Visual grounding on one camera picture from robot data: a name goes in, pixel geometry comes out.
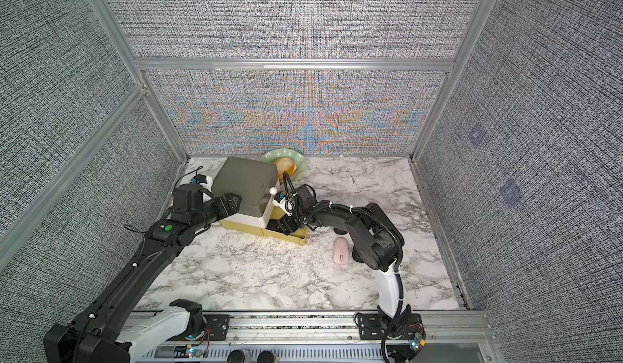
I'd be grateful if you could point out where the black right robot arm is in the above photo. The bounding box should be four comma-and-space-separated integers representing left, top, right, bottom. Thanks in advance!
269, 185, 407, 324

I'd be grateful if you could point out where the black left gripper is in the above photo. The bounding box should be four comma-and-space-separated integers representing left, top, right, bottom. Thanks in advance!
190, 191, 243, 232

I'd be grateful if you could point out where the pink computer mouse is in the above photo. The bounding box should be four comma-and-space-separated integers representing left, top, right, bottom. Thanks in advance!
333, 237, 350, 266

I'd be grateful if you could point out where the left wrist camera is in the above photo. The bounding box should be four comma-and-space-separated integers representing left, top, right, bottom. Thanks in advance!
190, 174, 214, 194

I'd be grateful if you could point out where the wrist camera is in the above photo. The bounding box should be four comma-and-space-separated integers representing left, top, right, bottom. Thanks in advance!
273, 191, 295, 216
190, 174, 214, 194

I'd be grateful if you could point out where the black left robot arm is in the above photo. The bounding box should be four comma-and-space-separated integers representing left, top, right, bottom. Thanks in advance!
43, 184, 242, 362

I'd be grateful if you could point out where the bread roll on plate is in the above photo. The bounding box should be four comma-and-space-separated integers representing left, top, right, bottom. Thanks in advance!
274, 157, 298, 178

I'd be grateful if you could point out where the three-drawer storage cabinet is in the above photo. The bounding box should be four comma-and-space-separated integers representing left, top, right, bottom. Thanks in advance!
211, 157, 280, 229

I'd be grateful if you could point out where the green glass plate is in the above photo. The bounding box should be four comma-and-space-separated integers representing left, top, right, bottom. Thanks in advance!
261, 148, 308, 180

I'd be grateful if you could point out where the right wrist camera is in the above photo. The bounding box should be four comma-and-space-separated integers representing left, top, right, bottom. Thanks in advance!
273, 191, 295, 216

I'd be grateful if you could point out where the yellow bottom drawer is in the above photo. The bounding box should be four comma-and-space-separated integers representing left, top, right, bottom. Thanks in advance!
262, 207, 310, 246

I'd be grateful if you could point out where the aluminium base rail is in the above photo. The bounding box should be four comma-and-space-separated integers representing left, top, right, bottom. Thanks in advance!
141, 309, 504, 362

